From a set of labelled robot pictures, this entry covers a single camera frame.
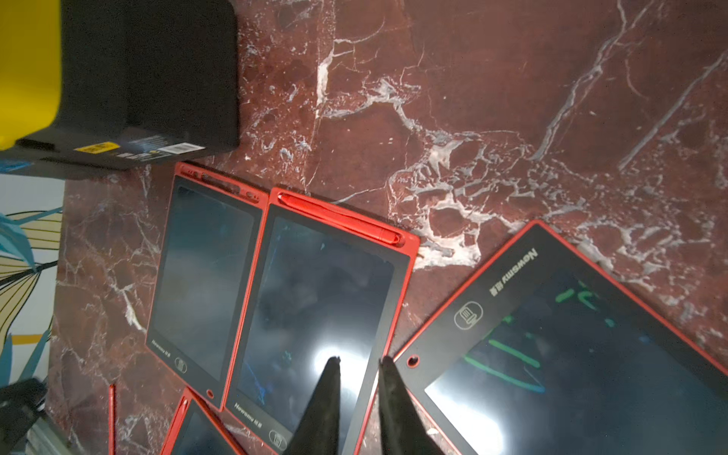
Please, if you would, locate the back right writing tablet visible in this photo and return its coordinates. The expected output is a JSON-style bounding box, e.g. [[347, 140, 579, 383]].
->
[[394, 220, 727, 454]]

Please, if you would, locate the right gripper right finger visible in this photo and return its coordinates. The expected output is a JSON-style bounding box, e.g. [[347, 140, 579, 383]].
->
[[377, 356, 444, 455]]

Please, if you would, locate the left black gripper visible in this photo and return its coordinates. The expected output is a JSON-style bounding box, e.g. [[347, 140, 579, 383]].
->
[[1, 377, 47, 454]]

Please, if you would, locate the yellow black toolbox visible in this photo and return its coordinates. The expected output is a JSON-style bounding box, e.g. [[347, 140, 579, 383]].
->
[[1, 1, 239, 179]]

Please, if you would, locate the writing tablet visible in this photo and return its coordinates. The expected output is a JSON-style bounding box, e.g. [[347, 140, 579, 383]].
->
[[394, 220, 727, 454], [161, 388, 245, 455], [145, 162, 268, 411], [225, 188, 420, 454]]

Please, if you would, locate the red stylus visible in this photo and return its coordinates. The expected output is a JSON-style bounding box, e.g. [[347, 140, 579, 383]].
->
[[279, 193, 402, 246], [108, 384, 117, 455]]

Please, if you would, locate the back left writing tablet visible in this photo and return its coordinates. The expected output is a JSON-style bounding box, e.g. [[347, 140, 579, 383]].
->
[[225, 188, 420, 454]]

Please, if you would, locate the front left writing tablet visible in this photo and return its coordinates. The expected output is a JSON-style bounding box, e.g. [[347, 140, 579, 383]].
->
[[161, 388, 245, 455]]

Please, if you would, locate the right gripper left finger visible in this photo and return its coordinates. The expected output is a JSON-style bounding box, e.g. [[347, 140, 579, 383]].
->
[[284, 356, 341, 455]]

